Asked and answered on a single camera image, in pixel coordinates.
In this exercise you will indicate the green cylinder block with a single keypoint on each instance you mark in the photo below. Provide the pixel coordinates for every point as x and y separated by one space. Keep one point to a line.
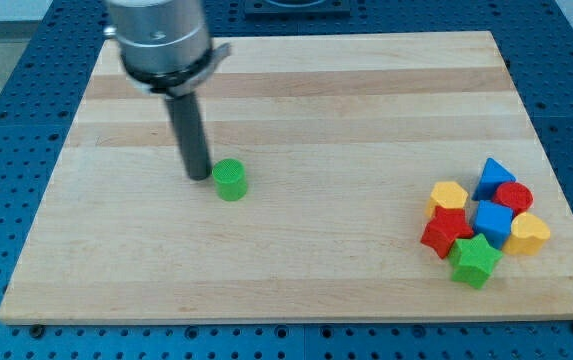
230 179

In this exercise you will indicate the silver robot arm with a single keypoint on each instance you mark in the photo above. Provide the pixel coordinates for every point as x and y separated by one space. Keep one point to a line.
165 45

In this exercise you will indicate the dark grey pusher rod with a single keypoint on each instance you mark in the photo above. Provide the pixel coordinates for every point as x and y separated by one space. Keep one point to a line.
186 121

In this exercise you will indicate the yellow pentagon block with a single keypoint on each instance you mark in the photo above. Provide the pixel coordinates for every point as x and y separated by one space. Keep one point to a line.
446 194

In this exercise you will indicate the red star block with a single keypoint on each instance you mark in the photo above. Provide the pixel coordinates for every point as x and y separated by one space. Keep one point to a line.
444 228

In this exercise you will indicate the green star block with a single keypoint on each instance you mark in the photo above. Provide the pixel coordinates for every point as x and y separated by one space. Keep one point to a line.
473 260

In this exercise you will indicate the blue triangle block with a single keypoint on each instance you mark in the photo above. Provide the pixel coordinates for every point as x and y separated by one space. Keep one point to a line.
493 175

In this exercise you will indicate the blue cube block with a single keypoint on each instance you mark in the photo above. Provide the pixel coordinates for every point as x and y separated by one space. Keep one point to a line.
494 222

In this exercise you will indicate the red cylinder block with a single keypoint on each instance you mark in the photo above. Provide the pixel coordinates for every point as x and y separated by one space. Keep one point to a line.
515 196

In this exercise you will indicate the yellow heart block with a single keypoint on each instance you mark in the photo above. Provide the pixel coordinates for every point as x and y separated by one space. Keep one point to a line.
528 234

